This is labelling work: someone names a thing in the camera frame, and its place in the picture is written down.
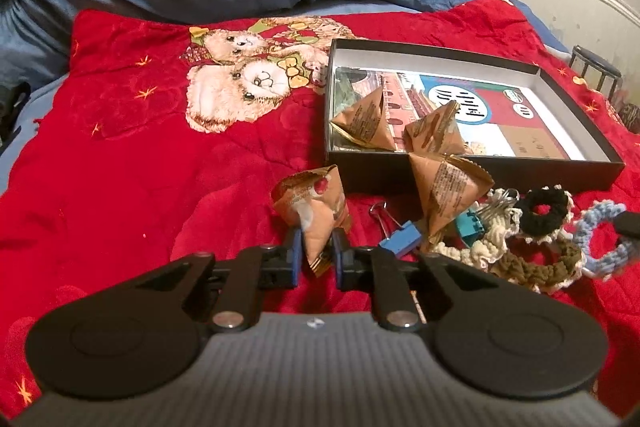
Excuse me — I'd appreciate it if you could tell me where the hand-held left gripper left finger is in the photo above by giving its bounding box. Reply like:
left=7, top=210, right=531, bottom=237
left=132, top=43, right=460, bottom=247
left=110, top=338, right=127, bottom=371
left=131, top=227, right=304, bottom=334

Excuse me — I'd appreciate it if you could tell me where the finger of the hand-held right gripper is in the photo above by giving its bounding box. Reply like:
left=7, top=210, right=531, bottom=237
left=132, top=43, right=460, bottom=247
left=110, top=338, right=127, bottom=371
left=614, top=211, right=640, bottom=260

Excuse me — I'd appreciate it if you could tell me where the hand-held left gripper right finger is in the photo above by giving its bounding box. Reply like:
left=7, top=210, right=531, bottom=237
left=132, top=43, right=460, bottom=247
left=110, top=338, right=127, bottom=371
left=332, top=227, right=501, bottom=334

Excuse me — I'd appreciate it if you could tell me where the light blue crochet scrunchie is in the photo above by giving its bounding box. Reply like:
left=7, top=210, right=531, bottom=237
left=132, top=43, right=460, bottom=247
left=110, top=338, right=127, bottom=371
left=572, top=202, right=631, bottom=280

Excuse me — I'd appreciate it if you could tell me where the brown snack packet red print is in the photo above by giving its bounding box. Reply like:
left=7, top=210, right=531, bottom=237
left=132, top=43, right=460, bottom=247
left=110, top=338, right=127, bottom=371
left=271, top=165, right=353, bottom=278

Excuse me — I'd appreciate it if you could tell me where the black cardboard box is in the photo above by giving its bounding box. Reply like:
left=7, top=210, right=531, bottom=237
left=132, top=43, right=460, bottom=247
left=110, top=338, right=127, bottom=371
left=324, top=38, right=627, bottom=195

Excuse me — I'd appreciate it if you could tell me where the black crochet scrunchie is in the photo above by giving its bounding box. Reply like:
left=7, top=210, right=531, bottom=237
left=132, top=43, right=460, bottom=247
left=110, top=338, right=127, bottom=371
left=515, top=187, right=576, bottom=243

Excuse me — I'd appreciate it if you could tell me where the olive crochet scrunchie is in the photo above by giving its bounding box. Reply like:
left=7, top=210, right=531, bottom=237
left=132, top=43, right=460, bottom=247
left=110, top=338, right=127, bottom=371
left=492, top=234, right=583, bottom=295

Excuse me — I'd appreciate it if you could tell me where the cream crochet scrunchie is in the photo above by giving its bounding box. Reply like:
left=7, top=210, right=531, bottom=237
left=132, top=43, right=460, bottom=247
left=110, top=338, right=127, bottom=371
left=430, top=189, right=523, bottom=268

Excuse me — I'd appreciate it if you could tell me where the blue binder clip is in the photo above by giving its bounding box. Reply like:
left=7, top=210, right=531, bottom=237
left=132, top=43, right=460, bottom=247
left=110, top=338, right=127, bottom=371
left=369, top=202, right=420, bottom=255

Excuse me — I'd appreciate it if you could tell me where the patterned cloth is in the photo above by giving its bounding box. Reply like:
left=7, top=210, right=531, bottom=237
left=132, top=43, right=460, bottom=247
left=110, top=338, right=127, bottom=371
left=619, top=103, right=640, bottom=134

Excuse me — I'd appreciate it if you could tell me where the brown triangular snack packet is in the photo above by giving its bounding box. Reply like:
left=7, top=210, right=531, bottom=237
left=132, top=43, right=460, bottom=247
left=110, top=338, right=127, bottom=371
left=402, top=101, right=468, bottom=156
left=407, top=153, right=496, bottom=253
left=330, top=87, right=396, bottom=152

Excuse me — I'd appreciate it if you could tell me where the teal binder clip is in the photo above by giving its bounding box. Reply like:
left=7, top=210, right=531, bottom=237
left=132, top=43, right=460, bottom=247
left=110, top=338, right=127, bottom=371
left=452, top=188, right=521, bottom=246

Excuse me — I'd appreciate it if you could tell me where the round metal stool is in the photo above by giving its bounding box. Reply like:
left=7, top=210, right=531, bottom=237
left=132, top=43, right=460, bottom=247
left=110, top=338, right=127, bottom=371
left=567, top=44, right=623, bottom=100

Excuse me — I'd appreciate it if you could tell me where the printed colourful booklet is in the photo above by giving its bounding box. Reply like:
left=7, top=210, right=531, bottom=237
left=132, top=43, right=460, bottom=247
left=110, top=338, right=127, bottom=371
left=332, top=67, right=586, bottom=160

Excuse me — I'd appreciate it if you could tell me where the red bear-print blanket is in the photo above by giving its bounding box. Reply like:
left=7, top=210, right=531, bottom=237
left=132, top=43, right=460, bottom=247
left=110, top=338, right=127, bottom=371
left=0, top=0, right=640, bottom=418

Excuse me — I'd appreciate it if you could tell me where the dark object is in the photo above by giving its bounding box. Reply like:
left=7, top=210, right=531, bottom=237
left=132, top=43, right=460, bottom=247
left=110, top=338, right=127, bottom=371
left=0, top=82, right=32, bottom=148

